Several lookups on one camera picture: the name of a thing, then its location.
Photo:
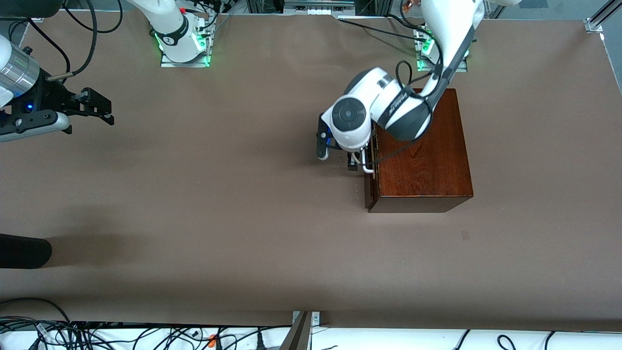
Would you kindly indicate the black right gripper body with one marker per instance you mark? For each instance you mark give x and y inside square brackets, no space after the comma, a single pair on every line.
[50,95]

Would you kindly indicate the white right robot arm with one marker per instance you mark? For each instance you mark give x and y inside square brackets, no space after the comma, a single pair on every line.
[170,24]

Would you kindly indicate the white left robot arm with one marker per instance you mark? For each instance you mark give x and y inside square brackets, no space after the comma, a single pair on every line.
[374,107]

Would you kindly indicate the dark wooden cabinet box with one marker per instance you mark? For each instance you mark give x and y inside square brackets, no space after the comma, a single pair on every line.
[423,160]

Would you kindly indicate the black rounded object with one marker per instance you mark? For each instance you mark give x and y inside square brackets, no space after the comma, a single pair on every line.
[24,251]

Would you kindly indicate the white power strip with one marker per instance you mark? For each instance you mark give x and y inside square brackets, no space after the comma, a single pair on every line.
[318,7]

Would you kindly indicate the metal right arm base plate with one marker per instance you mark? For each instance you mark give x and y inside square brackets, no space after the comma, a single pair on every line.
[167,63]

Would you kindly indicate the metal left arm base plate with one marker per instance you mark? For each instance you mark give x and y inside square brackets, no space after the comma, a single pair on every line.
[423,61]

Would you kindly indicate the metal table bracket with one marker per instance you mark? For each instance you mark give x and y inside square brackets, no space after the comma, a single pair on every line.
[299,333]

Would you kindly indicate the aluminium frame profile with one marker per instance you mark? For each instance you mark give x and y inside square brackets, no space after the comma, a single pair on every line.
[600,17]

